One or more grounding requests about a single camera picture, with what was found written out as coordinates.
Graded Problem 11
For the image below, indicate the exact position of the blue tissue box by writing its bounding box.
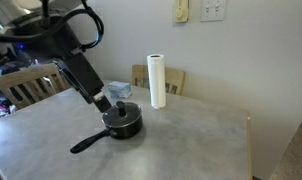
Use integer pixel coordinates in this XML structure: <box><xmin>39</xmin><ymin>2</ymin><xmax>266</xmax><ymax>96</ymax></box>
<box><xmin>107</xmin><ymin>80</ymin><xmax>133</xmax><ymax>100</ymax></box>

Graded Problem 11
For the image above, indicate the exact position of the long black robot cable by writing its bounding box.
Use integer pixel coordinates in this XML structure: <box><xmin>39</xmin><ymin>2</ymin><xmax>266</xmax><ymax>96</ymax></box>
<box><xmin>0</xmin><ymin>0</ymin><xmax>105</xmax><ymax>51</ymax></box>

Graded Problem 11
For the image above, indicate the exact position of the black pot with long handle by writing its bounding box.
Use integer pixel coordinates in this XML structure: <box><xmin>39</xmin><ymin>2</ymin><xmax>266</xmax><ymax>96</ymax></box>
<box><xmin>69</xmin><ymin>101</ymin><xmax>144</xmax><ymax>155</ymax></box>

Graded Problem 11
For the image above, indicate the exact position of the white paper towel roll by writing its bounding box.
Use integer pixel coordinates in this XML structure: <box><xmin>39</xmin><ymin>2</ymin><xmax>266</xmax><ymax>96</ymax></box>
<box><xmin>146</xmin><ymin>53</ymin><xmax>167</xmax><ymax>110</ymax></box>

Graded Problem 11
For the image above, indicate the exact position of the glass lid with black knob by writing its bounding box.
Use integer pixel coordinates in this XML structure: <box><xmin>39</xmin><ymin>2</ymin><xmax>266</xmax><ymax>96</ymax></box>
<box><xmin>101</xmin><ymin>100</ymin><xmax>143</xmax><ymax>128</ymax></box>

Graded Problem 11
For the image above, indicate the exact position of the beige wall thermostat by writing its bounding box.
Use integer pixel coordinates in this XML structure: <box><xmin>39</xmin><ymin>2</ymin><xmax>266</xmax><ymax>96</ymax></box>
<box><xmin>173</xmin><ymin>0</ymin><xmax>190</xmax><ymax>24</ymax></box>

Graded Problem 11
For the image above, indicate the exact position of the dark bags pile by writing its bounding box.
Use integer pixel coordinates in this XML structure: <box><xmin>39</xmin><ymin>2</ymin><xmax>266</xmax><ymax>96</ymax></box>
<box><xmin>0</xmin><ymin>48</ymin><xmax>34</xmax><ymax>78</ymax></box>

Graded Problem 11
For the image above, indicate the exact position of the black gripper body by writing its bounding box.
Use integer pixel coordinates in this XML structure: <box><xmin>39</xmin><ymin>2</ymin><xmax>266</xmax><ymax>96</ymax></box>
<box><xmin>54</xmin><ymin>53</ymin><xmax>105</xmax><ymax>105</ymax></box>

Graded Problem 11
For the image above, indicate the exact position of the white light switch plate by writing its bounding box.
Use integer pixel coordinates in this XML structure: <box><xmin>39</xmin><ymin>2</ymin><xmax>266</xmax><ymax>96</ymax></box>
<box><xmin>200</xmin><ymin>0</ymin><xmax>227</xmax><ymax>23</ymax></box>

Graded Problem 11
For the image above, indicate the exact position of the light wooden slat-back chair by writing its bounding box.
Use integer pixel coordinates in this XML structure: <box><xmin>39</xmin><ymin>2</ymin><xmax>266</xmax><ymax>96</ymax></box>
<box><xmin>0</xmin><ymin>63</ymin><xmax>71</xmax><ymax>111</ymax></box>

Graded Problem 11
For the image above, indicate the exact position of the wooden chair with solid top rail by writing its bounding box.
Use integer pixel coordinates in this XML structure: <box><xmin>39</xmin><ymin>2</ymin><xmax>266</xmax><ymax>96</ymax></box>
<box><xmin>131</xmin><ymin>64</ymin><xmax>187</xmax><ymax>97</ymax></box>

